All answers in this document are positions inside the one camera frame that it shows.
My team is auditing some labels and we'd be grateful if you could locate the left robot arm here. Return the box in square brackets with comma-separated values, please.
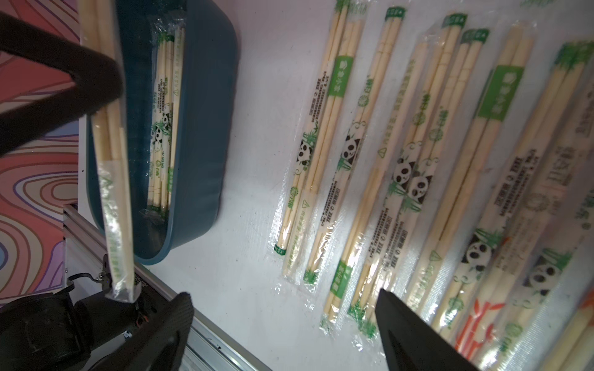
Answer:
[1, 14, 140, 370]

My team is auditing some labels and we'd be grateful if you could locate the red green chopstick pack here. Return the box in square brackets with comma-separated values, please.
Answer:
[539, 288, 593, 371]

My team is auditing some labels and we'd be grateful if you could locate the green print chopstick pack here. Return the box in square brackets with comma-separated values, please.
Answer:
[142, 12, 186, 225]

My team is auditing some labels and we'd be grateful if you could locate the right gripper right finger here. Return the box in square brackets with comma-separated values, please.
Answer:
[374, 289, 476, 371]

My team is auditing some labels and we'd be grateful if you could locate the plain green text pack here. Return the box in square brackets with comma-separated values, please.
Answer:
[320, 38, 432, 334]

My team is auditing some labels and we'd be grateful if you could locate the teal storage box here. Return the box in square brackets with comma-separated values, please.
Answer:
[85, 0, 240, 266]

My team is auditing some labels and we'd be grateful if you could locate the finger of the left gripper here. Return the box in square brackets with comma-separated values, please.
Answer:
[0, 11, 126, 159]

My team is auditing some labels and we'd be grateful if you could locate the slim panda chopstick pack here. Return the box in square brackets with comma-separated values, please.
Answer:
[303, 6, 407, 292]

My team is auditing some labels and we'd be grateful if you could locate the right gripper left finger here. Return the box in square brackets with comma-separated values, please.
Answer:
[92, 292, 194, 371]

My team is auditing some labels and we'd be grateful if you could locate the green band pack table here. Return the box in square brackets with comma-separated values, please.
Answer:
[405, 23, 535, 315]

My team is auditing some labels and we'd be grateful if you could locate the green band pack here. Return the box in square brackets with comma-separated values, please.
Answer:
[77, 1, 141, 304]
[274, 1, 370, 278]

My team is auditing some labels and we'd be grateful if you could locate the twin panda chopstick pack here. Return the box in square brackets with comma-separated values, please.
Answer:
[348, 13, 490, 339]

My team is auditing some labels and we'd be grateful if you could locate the green bamboo chopstick pack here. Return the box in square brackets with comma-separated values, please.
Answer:
[473, 190, 593, 370]

